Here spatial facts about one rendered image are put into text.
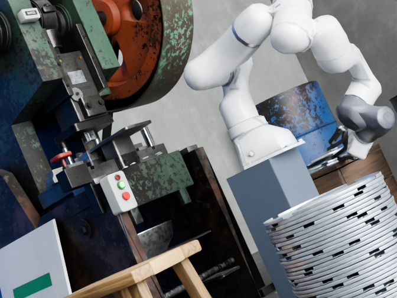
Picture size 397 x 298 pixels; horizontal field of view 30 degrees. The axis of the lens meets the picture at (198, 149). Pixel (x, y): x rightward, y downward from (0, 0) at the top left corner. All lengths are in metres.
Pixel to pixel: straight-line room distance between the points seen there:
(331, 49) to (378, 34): 3.65
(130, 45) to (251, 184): 1.14
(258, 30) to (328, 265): 0.85
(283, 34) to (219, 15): 3.65
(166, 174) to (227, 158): 2.37
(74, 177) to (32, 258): 0.52
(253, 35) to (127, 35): 1.12
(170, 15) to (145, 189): 0.72
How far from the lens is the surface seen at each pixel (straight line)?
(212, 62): 2.29
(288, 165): 2.30
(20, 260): 3.01
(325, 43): 2.17
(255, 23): 2.17
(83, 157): 2.88
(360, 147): 2.46
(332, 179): 2.59
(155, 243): 2.79
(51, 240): 2.80
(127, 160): 2.77
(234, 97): 2.32
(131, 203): 2.51
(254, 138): 2.28
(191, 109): 5.08
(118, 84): 3.28
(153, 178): 2.75
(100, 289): 1.73
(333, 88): 6.08
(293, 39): 2.10
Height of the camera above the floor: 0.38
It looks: 5 degrees up
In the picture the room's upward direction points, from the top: 24 degrees counter-clockwise
